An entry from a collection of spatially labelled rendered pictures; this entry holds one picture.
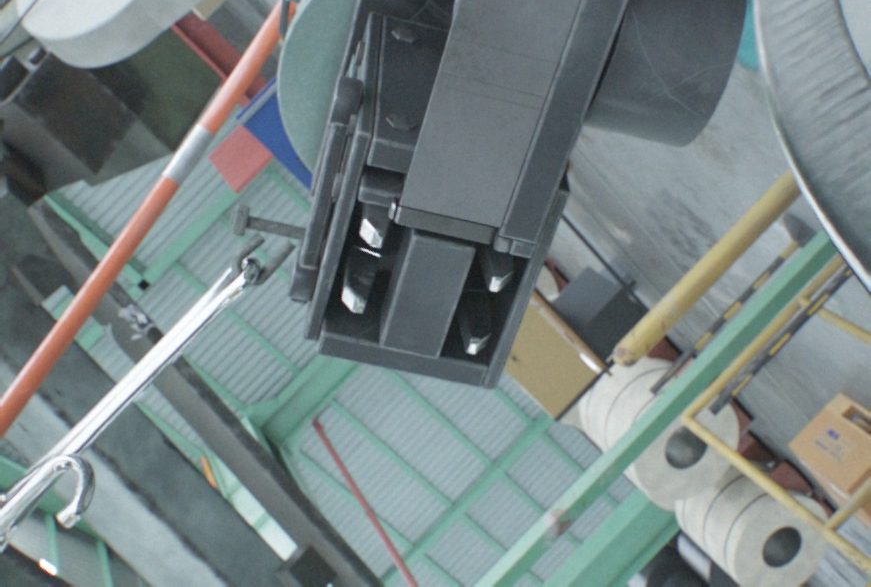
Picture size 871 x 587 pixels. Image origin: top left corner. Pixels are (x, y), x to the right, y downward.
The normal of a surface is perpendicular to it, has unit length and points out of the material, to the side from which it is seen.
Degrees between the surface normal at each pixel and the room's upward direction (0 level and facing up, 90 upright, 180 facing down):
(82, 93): 123
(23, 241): 90
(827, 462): 90
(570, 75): 65
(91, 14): 90
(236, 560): 140
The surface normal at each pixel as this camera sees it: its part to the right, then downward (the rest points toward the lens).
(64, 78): 0.67, -0.14
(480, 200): 0.00, 0.57
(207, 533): 0.75, -0.35
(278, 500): -0.57, 0.59
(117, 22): 0.34, 0.73
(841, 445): -0.60, -0.61
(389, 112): 0.26, -0.80
